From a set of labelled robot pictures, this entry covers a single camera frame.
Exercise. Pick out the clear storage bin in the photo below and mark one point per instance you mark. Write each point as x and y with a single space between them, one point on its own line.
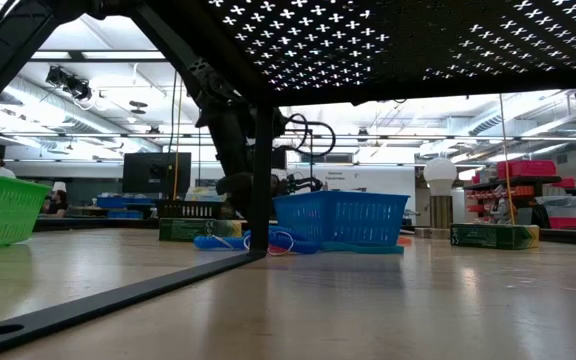
563 205

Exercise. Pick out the blue plastic basket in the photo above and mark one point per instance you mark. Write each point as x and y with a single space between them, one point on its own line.
343 196

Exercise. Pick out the black storage rack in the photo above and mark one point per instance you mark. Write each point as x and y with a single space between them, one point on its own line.
513 180

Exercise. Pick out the red storage bin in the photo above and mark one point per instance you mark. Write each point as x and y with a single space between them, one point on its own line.
568 223
525 169

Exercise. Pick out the white bulb lamp wooden base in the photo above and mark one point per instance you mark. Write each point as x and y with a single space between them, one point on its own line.
440 172

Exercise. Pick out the black perforated metal shelf riser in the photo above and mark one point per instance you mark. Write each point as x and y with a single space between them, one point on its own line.
263 175

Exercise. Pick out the green plastic basket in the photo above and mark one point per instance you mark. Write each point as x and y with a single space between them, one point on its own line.
3 215

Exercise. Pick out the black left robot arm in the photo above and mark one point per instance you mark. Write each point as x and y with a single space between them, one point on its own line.
228 140

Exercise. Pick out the black ceiling device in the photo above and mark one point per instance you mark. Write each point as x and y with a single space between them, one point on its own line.
75 87

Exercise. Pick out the blue storage bins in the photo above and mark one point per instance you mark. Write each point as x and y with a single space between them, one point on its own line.
118 202

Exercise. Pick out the black monitor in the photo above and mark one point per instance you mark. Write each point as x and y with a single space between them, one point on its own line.
143 175

